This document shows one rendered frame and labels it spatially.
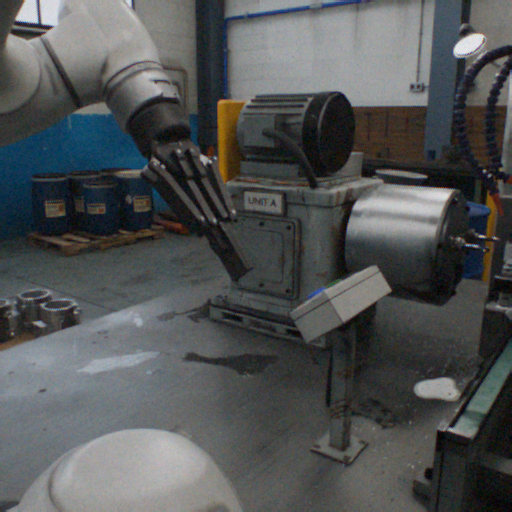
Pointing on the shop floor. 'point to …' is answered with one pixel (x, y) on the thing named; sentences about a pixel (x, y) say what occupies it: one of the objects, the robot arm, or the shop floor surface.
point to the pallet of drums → (91, 210)
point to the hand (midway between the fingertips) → (229, 250)
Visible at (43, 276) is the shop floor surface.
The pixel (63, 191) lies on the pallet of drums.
